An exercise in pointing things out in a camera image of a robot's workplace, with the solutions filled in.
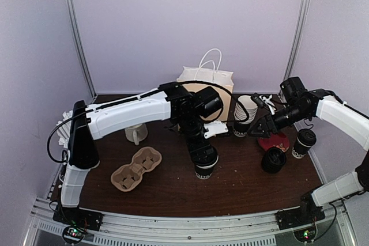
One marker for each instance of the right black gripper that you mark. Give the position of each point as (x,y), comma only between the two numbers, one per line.
(264,120)

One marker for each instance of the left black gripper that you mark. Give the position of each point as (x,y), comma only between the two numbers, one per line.
(192,147)

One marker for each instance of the stack of paper cups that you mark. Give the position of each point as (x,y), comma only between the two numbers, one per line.
(244,114)

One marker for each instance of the black paper coffee cup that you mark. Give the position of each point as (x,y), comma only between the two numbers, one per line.
(300,149)
(204,172)

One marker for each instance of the stack of black lids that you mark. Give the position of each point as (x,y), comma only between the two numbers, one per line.
(273,160)

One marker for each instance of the clear glass pitcher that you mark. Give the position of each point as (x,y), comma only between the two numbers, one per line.
(136,134)

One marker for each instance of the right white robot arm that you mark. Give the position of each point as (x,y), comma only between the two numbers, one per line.
(328,107)

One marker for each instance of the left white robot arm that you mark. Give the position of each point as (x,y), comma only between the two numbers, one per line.
(170,101)

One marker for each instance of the brown paper takeout bag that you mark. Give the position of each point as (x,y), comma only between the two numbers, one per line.
(208,73)

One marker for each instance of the red patterned plate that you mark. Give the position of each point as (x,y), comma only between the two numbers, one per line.
(279,140)

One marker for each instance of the cardboard cup carrier tray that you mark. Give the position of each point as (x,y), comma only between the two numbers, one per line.
(128,176)

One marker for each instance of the white cup holding straws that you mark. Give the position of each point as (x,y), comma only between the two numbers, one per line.
(96,161)

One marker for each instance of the bundle of wrapped straws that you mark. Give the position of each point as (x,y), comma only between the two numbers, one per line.
(63,130)

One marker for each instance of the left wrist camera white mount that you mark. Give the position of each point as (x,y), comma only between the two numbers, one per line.
(214,128)

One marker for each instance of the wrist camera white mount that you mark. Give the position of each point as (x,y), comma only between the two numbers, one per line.
(214,128)
(263,101)

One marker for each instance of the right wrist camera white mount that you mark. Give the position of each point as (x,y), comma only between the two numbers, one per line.
(263,101)

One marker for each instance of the aluminium front rail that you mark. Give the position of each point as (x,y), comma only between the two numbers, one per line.
(123,229)

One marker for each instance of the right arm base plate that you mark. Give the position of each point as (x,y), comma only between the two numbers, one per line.
(297,217)

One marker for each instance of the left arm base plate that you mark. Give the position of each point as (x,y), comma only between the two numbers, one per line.
(83,219)

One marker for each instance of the left aluminium corner post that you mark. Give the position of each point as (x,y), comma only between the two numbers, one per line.
(79,48)

